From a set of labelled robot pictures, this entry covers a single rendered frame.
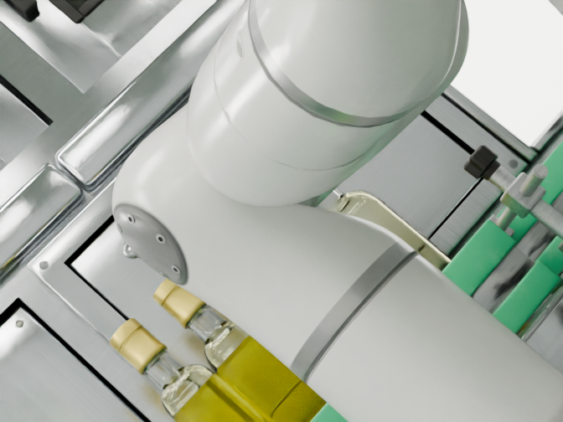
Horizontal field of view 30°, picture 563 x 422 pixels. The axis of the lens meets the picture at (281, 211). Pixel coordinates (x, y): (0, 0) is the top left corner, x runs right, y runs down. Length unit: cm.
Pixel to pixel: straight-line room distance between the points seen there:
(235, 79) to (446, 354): 18
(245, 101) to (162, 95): 80
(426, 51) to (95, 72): 93
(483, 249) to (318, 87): 52
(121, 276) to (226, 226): 62
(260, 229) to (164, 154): 7
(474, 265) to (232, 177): 44
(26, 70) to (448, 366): 86
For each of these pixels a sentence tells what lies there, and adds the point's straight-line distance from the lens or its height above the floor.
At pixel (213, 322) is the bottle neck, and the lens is 100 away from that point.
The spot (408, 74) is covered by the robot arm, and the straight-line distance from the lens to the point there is 40.
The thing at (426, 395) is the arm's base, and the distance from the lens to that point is 54.
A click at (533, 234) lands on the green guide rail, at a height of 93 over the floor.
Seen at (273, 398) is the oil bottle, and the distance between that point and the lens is 97.
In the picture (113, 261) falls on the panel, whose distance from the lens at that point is 117.
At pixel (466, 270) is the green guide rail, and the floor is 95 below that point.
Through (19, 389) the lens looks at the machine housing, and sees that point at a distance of 119.
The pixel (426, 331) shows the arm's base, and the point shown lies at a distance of 54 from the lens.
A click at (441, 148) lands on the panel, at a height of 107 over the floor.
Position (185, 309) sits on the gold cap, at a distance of 100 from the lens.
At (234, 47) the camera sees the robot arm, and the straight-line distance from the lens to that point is 44.
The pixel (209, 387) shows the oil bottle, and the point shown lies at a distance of 97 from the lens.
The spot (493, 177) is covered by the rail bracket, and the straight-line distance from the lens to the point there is 91.
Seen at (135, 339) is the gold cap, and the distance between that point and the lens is 100.
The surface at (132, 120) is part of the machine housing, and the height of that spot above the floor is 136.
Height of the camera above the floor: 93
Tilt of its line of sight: 11 degrees up
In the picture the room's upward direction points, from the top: 50 degrees counter-clockwise
